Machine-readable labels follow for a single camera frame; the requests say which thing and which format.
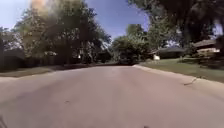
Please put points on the round green tree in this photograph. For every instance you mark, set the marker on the round green tree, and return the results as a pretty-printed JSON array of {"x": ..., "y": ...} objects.
[{"x": 131, "y": 46}]

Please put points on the grey asphalt road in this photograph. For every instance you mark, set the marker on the grey asphalt road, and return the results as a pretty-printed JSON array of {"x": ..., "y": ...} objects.
[{"x": 110, "y": 96}]

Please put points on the low house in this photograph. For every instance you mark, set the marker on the low house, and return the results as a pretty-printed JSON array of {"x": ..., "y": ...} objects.
[{"x": 168, "y": 52}]

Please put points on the large leafy tree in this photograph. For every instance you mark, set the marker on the large leafy tree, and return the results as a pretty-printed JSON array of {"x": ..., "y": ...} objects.
[{"x": 60, "y": 33}]

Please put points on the grass lawn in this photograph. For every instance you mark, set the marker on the grass lawn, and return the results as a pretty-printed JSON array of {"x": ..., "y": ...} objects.
[{"x": 186, "y": 69}]

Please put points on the fallen branch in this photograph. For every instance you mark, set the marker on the fallen branch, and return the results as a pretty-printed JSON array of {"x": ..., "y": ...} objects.
[{"x": 190, "y": 81}]

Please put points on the shaded grass verge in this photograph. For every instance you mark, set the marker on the shaded grass verge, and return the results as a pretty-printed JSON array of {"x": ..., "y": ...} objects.
[{"x": 30, "y": 70}]

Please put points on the dark overhanging tree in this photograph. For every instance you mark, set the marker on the dark overhanging tree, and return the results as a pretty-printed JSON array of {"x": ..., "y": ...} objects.
[{"x": 186, "y": 20}]

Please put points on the house with brown roof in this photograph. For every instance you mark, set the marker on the house with brown roof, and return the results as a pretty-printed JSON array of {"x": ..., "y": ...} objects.
[{"x": 206, "y": 48}]

